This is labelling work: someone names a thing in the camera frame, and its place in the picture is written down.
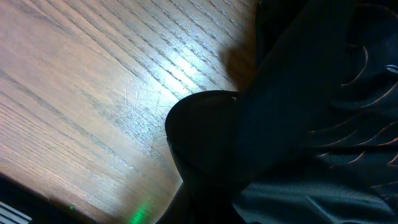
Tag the black orange-patterned jersey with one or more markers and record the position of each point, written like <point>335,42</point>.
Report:
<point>344,166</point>

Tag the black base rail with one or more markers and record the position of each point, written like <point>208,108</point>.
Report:
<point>28,205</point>

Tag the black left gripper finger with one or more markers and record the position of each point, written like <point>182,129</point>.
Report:
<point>197,130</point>

